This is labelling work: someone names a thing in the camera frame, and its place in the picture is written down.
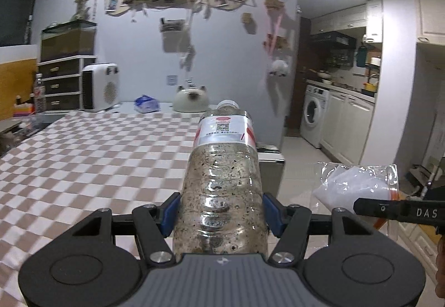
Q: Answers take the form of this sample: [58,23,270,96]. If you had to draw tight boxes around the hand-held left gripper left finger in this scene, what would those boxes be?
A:
[68,192,182,265]

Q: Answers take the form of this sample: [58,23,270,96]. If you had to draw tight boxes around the white fan heater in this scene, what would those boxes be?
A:
[81,62,121,113]

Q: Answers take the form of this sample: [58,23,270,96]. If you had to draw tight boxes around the white dark drawer unit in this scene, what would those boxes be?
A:
[37,55,97,114]

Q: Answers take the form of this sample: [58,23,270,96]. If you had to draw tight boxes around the brown wooden door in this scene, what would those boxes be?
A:
[283,16,313,137]

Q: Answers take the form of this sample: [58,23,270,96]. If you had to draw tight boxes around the dried flowers in vase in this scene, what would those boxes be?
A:
[73,0,94,21]

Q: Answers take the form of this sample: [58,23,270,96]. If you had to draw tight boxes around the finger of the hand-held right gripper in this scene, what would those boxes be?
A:
[352,197,409,221]

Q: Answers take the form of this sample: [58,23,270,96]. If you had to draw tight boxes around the water bottle with red label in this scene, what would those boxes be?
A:
[34,73,47,116]

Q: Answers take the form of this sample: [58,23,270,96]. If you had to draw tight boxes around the white kitchen wall cabinets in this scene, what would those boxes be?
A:
[309,0,384,44]

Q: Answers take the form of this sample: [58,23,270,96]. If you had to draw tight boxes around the clear plastic bottle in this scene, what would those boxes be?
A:
[172,99,269,256]

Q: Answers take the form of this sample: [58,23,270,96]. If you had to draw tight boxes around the white cat-shaped box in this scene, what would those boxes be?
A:
[173,85,210,113]

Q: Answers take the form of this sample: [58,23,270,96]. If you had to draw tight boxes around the blue tissue pack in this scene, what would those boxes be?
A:
[134,95,161,115]

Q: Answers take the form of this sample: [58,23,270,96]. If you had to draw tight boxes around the person's right hand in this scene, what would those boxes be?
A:
[434,235,445,297]

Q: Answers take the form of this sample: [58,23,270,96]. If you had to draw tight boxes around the white washing machine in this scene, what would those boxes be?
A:
[300,83,331,149]

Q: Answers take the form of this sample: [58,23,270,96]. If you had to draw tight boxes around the dark range hood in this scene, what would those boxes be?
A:
[311,30,358,50]

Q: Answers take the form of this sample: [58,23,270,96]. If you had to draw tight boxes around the white sheep plush toy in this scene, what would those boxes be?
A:
[268,58,290,77]

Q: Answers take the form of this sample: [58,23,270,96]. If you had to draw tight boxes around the glass fish tank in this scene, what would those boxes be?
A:
[40,19,97,62]

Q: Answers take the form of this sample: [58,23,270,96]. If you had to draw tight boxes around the cream ribbed suitcase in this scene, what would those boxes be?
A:
[256,143,286,200]

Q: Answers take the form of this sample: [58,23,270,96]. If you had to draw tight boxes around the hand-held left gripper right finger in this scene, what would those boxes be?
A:
[262,192,378,265]

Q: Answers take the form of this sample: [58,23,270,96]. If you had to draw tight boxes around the clear plastic bag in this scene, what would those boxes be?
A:
[311,161,399,241]

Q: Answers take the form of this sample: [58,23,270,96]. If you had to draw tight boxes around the wooden board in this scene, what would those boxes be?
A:
[0,45,39,122]

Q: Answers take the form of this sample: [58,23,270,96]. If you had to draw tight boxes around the white kitchen base cabinets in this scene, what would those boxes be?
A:
[320,89,376,172]

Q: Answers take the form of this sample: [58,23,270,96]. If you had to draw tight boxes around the brown white checkered tablecloth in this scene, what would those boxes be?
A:
[0,109,209,297]

